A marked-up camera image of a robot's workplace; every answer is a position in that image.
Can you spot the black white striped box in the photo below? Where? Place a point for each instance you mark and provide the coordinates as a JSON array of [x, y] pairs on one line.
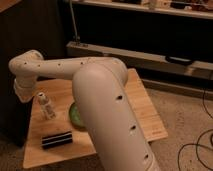
[[56, 140]]

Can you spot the metal pole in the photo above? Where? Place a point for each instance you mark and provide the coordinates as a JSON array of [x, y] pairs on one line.
[[76, 35]]

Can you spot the wooden shelf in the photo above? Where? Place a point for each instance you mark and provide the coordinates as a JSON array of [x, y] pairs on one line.
[[150, 7]]

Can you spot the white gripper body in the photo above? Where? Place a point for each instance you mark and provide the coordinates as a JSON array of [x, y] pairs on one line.
[[24, 92]]

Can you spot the long grey case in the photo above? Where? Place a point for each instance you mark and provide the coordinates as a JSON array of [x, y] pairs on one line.
[[197, 69]]

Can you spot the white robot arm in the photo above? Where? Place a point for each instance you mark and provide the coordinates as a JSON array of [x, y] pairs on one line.
[[98, 87]]

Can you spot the green bowl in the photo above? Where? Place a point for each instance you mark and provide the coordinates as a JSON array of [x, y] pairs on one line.
[[75, 116]]

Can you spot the wooden table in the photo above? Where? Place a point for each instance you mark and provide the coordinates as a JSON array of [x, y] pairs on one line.
[[59, 91]]

